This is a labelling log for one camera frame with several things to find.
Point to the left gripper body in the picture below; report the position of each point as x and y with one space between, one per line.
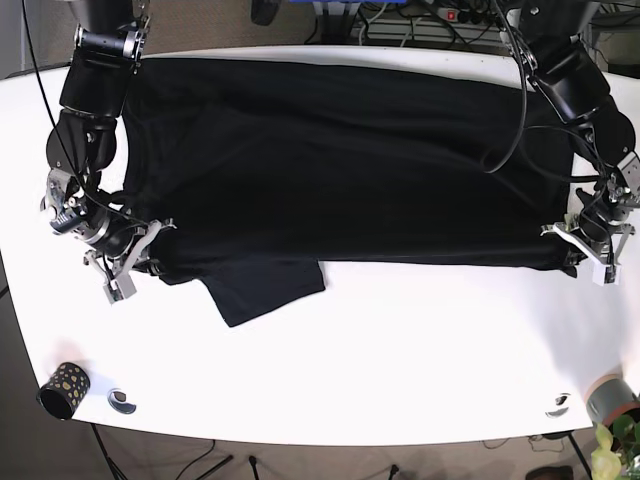
599 234

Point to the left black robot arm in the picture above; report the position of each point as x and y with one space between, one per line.
544 38

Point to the grey flower pot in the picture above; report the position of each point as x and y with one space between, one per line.
609 398

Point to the silver table grommet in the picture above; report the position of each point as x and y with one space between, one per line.
559 406
118 400

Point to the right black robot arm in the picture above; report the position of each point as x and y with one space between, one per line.
108 43

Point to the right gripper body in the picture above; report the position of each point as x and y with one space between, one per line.
120 247

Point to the black gold-dotted cup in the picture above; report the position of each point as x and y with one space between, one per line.
61 395

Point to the black T-shirt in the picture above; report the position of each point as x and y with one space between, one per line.
268 170

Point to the green potted plant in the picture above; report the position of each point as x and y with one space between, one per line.
616 456

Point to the right silver table grommet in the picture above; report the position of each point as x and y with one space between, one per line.
559 406

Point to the left silver table grommet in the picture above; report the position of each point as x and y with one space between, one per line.
118 400

